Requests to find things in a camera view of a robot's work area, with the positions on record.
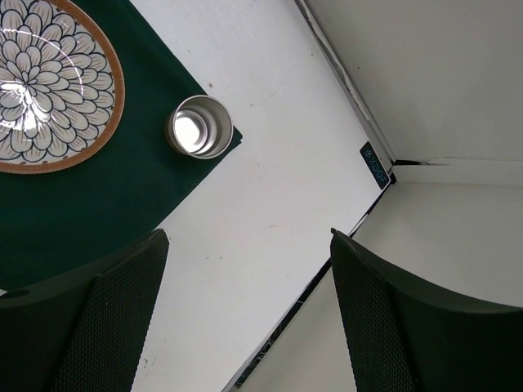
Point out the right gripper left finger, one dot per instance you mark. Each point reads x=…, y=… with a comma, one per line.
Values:
x=83, y=330

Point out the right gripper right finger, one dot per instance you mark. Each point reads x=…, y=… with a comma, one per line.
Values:
x=405, y=333

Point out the dark green cloth napkin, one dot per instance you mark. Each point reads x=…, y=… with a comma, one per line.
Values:
x=55, y=222

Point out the metal cup with cork base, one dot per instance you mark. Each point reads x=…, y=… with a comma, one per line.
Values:
x=201, y=127

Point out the floral patterned ceramic plate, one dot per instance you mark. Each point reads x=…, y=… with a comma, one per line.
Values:
x=62, y=87

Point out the dark label sticker right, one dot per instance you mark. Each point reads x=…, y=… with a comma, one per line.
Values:
x=374, y=165

